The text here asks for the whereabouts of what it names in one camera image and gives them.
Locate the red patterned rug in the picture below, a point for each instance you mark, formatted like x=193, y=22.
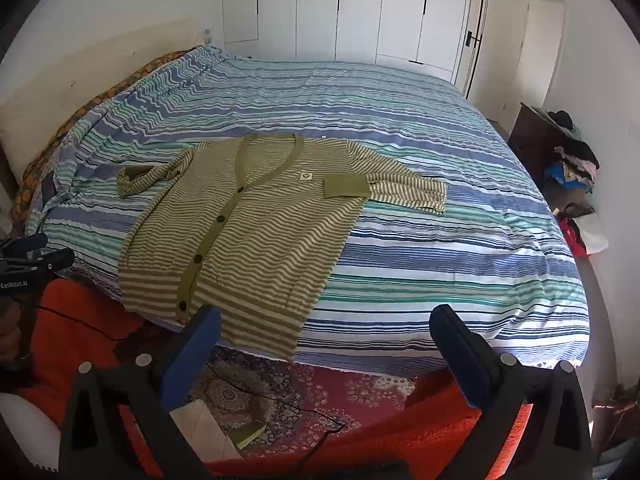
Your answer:
x=310, y=390

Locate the orange fleece blanket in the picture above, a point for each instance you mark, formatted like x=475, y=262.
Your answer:
x=75, y=320

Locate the white bag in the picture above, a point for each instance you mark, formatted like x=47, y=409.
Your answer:
x=595, y=232

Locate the white wardrobe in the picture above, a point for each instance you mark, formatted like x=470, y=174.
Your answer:
x=310, y=5

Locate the blue striped duvet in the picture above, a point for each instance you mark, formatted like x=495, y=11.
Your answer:
x=400, y=110

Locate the orange patterned cloth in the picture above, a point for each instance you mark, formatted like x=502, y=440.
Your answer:
x=75, y=115

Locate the red bag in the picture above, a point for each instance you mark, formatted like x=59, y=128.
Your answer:
x=572, y=237

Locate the olive green strip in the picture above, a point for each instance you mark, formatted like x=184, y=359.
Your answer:
x=251, y=435

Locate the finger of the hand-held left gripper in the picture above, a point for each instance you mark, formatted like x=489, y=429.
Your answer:
x=52, y=261
x=25, y=243

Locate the white paper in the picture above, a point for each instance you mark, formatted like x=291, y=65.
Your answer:
x=200, y=425

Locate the green striped cardigan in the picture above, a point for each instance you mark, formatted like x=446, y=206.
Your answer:
x=260, y=240

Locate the white door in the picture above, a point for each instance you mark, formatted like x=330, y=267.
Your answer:
x=500, y=60

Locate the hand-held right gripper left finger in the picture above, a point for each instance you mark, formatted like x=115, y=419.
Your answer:
x=192, y=347

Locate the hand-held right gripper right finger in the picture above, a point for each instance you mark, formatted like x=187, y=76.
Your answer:
x=464, y=357

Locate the dark wooden dresser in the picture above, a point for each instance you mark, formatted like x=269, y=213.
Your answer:
x=530, y=140

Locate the cream headboard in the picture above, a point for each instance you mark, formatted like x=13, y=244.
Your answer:
x=60, y=70

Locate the pile of clothes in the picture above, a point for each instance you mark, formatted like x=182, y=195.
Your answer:
x=575, y=165

